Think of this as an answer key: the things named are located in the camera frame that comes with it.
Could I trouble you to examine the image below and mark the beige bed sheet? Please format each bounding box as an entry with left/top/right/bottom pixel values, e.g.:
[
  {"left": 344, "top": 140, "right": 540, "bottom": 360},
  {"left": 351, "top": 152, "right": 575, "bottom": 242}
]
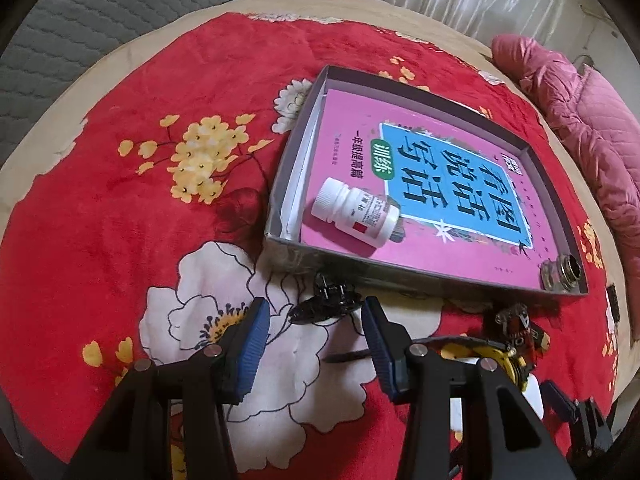
[{"left": 0, "top": 0, "right": 640, "bottom": 441}]

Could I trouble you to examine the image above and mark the black hair clip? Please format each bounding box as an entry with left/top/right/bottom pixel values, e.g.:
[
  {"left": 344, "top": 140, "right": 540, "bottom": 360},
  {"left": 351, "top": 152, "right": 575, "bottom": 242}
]
[{"left": 290, "top": 272, "right": 363, "bottom": 325}]

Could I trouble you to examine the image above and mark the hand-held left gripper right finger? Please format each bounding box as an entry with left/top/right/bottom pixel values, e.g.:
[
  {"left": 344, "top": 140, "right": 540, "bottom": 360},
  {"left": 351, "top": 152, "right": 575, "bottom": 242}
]
[{"left": 361, "top": 296, "right": 576, "bottom": 480}]

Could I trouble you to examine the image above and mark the round metal connector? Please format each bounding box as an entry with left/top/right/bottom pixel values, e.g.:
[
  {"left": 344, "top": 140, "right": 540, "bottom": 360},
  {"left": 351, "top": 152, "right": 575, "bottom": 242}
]
[{"left": 540, "top": 255, "right": 583, "bottom": 292}]

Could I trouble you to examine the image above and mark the yellow and black wristwatch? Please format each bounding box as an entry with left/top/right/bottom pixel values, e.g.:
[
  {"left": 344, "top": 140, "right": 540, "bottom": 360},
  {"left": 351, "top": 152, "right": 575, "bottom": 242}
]
[{"left": 422, "top": 335, "right": 538, "bottom": 386}]

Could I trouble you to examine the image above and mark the grey quilted headboard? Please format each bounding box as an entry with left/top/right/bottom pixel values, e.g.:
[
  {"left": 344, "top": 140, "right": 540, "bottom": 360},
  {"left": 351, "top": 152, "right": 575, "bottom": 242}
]
[{"left": 0, "top": 0, "right": 281, "bottom": 161}]

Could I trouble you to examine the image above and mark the pink and blue book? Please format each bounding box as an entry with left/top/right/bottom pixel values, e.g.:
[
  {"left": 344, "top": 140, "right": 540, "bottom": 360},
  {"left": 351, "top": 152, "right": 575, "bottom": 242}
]
[{"left": 285, "top": 87, "right": 551, "bottom": 291}]

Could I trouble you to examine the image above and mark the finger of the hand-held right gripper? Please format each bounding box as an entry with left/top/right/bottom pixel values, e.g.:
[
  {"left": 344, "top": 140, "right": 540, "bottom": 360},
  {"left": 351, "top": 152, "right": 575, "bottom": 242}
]
[{"left": 540, "top": 380, "right": 615, "bottom": 461}]

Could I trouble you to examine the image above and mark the red floral blanket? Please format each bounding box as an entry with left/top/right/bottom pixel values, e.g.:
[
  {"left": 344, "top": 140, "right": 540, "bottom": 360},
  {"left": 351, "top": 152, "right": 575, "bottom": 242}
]
[{"left": 0, "top": 10, "right": 621, "bottom": 466}]

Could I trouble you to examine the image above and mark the pink quilted duvet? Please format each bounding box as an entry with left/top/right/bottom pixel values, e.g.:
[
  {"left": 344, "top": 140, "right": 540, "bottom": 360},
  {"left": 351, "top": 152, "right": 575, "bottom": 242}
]
[{"left": 491, "top": 34, "right": 640, "bottom": 321}]

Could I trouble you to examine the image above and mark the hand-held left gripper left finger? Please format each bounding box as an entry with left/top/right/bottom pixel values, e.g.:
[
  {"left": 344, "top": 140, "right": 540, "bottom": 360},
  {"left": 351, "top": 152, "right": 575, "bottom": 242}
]
[{"left": 62, "top": 297, "right": 273, "bottom": 480}]

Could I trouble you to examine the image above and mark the grey cardboard box tray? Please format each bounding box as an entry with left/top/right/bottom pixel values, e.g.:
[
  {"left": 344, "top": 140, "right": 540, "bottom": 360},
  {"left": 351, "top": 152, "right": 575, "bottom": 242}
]
[{"left": 263, "top": 65, "right": 590, "bottom": 298}]

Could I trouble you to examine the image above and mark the white pill bottle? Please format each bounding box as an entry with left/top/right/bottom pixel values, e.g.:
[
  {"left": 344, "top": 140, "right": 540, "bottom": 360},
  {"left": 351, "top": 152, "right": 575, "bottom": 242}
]
[{"left": 311, "top": 177, "right": 402, "bottom": 248}]

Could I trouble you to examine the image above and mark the red electronic switch module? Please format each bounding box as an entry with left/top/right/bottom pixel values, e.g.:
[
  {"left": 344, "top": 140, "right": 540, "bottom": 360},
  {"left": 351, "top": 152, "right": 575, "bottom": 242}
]
[{"left": 492, "top": 304, "right": 551, "bottom": 361}]

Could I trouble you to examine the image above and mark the small black flat device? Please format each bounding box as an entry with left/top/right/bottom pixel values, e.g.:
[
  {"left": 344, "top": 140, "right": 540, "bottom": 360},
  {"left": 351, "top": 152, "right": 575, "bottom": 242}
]
[{"left": 606, "top": 284, "right": 622, "bottom": 323}]

